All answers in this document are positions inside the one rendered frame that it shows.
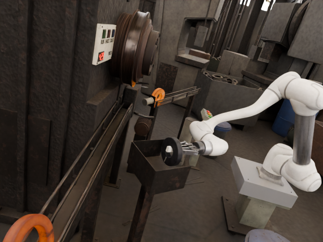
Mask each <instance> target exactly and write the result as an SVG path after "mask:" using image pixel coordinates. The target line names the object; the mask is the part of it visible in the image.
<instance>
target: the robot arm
mask: <svg viewBox="0 0 323 242"><path fill-rule="evenodd" d="M282 98H284V99H288V100H290V103H291V105H292V108H293V111H294V112H295V126H294V142H293V150H292V148H291V147H289V146H287V145H285V144H276V145H274V146H273V147H272V148H271V149H270V151H269V152H268V154H267V156H266V158H265V160H264V162H263V165H262V167H259V166H257V167H256V168H257V170H258V173H259V177H260V178H261V179H264V180H267V181H270V182H273V183H276V184H279V185H281V186H284V183H283V182H282V179H281V178H282V177H284V178H285V179H286V180H287V181H289V182H290V183H291V184H292V185H294V186H296V187H297V188H299V189H301V190H303V191H307V192H313V191H315V190H317V189H318V188H319V187H320V186H321V183H322V180H321V177H320V175H319V173H317V169H316V167H315V163H314V161H313V160H312V159H311V150H312V142H313V132H314V124H315V115H316V113H317V112H318V111H319V110H322V109H323V86H322V85H321V84H318V83H316V82H313V81H310V80H307V79H301V77H300V76H299V74H297V73H296V72H288V73H285V74H283V75H281V76H280V77H278V78H277V79H276V80H275V81H274V82H272V83H271V84H270V86H269V87H268V88H267V89H266V90H265V91H264V93H263V94H262V95H261V97H260V98H259V99H258V100H257V101H256V102H255V103H254V104H253V105H251V106H249V107H246V108H242V109H237V110H233V111H230V112H226V113H222V114H219V115H216V116H214V117H212V118H210V119H209V120H207V121H201V122H199V121H194V122H192V123H191V124H190V126H189V132H190V134H191V135H192V137H193V138H194V139H195V140H196V141H195V142H193V143H187V142H186V141H183V142H181V145H182V149H183V155H194V156H197V155H201V156H203V155H209V156H219V155H222V154H224V153H226V151H227V150H228V143H227V142H226V141H224V140H223V139H220V138H218V137H216V136H214V135H213V132H214V127H215V126H216V125H217V124H219V123H221V122H224V121H231V120H236V119H241V118H246V117H250V116H253V115H256V114H258V113H260V112H262V111H264V110H265V109H267V108H268V107H269V106H271V105H273V104H274V103H276V102H278V101H279V100H280V99H282Z"/></svg>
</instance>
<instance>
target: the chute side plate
mask: <svg viewBox="0 0 323 242"><path fill-rule="evenodd" d="M132 108H133V105H132V107H131V108H130V110H129V112H128V113H127V115H126V117H125V119H124V121H123V123H122V125H121V127H120V129H119V131H118V132H117V134H116V136H115V138H114V140H113V142H112V144H111V146H110V148H109V150H108V152H107V154H106V156H105V158H104V160H103V162H102V163H101V165H100V167H99V169H98V171H97V173H96V175H95V177H94V179H93V181H92V183H91V185H90V187H89V189H88V191H87V193H86V195H85V197H84V198H83V200H82V202H81V204H80V206H79V208H78V210H77V212H76V214H75V216H74V218H73V220H72V222H71V224H70V226H69V228H68V230H67V231H66V233H65V235H64V237H63V239H62V241H61V242H70V240H71V237H72V235H73V233H74V231H75V229H76V227H77V225H78V223H79V221H80V219H81V217H82V214H83V212H84V210H85V208H86V206H87V205H88V202H89V200H90V198H91V196H92V194H93V192H94V190H95V188H96V186H97V184H98V182H99V179H100V177H101V175H102V173H103V168H104V166H105V164H106V163H107V162H108V161H109V159H110V157H111V155H112V152H113V150H114V148H115V146H116V144H117V142H118V140H119V138H120V136H121V134H122V132H123V129H124V127H125V125H126V123H127V122H128V120H129V117H130V114H131V112H132Z"/></svg>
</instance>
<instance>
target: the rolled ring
mask: <svg viewBox="0 0 323 242"><path fill-rule="evenodd" d="M32 227H35V228H36V229H37V231H38V234H39V242H54V230H53V226H52V223H51V221H50V219H49V218H48V217H47V216H45V215H43V214H28V215H25V216H23V217H21V218H20V219H18V220H17V221H16V222H15V223H14V224H13V225H12V226H11V227H10V229H9V230H8V232H7V234H6V235H5V237H4V240H3V242H22V240H23V238H24V236H25V234H26V233H27V232H28V231H29V230H30V229H31V228H32Z"/></svg>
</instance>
